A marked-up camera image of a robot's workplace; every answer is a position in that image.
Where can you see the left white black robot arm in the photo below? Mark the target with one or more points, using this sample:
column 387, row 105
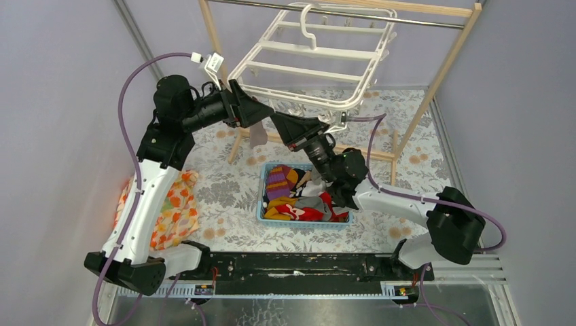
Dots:
column 126, row 259

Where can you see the blue plastic sock basket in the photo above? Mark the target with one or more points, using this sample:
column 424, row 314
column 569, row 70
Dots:
column 307, row 185

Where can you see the grey striped cuff sock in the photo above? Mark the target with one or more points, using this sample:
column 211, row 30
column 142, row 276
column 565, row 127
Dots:
column 315, row 203

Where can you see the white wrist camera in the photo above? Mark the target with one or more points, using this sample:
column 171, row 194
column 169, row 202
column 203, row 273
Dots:
column 337, row 120
column 209, row 65

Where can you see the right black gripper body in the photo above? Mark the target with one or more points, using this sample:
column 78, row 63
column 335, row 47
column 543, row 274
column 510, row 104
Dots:
column 306, row 136

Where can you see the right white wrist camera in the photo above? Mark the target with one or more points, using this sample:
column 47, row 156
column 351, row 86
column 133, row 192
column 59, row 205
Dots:
column 337, row 120

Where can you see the floral patterned table mat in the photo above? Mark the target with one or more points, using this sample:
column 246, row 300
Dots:
column 227, row 194

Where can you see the purple orange striped sock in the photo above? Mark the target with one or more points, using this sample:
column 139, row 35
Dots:
column 280, row 181

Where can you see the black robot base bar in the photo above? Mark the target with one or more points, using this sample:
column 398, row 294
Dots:
column 303, row 271

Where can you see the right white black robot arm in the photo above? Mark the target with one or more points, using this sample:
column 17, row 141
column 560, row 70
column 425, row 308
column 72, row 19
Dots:
column 453, row 226

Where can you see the metal hanging rod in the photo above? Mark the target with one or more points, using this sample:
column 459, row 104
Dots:
column 293, row 8

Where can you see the grey sock with red stripes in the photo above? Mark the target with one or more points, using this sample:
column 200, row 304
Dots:
column 257, row 135

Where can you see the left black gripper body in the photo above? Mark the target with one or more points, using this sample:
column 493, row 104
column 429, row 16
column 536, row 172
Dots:
column 231, row 106

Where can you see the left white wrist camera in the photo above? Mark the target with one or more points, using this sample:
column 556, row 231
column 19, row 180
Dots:
column 209, row 65

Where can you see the red white patterned sock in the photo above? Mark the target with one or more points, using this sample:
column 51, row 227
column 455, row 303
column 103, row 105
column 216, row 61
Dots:
column 300, row 214

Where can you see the orange floral cloth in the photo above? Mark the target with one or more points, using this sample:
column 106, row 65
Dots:
column 178, row 217

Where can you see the white plastic clip hanger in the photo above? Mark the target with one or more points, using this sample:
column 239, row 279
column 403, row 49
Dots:
column 317, row 60

